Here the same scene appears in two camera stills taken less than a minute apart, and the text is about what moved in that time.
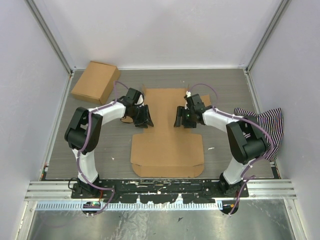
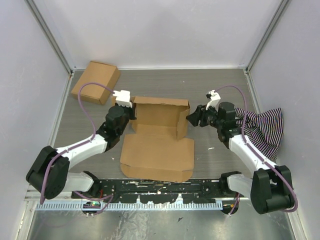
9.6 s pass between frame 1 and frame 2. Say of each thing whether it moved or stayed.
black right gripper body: moved
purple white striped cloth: stayed
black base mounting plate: stayed
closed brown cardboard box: stayed
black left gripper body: moved
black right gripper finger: moved
